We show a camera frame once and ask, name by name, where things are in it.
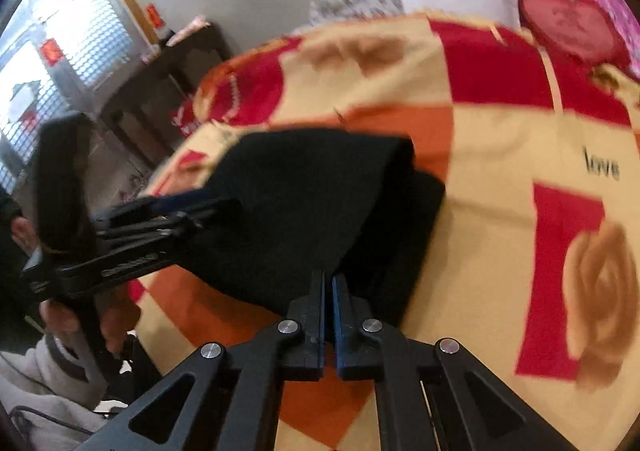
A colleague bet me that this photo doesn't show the black pants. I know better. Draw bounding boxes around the black pants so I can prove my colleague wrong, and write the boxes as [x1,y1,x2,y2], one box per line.
[174,128,445,325]

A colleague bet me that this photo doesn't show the grey sleeve forearm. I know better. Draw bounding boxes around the grey sleeve forearm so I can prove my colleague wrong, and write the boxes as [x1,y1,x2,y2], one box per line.
[1,334,107,450]

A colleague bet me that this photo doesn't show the pair of floor slippers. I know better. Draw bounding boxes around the pair of floor slippers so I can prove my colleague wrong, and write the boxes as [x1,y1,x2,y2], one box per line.
[118,174,149,202]

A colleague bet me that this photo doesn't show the red shopping bag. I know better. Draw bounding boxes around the red shopping bag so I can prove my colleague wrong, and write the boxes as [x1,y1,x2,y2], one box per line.
[169,96,201,139]

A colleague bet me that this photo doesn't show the dark wooden table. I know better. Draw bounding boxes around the dark wooden table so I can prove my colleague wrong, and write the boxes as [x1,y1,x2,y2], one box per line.
[98,24,231,169]

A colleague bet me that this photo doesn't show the orange red checkered blanket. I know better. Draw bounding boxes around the orange red checkered blanket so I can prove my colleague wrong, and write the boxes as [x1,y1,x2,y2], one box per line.
[148,12,639,450]

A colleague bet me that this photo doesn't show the red window decoration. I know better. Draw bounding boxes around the red window decoration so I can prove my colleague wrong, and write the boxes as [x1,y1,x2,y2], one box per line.
[145,4,165,29]

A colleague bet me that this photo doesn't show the pink cloth on table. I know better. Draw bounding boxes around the pink cloth on table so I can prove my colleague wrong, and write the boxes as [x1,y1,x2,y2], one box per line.
[166,14,212,47]

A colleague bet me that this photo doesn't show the red heart cushion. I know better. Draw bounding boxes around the red heart cushion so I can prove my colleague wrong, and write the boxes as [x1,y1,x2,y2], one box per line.
[518,0,630,70]

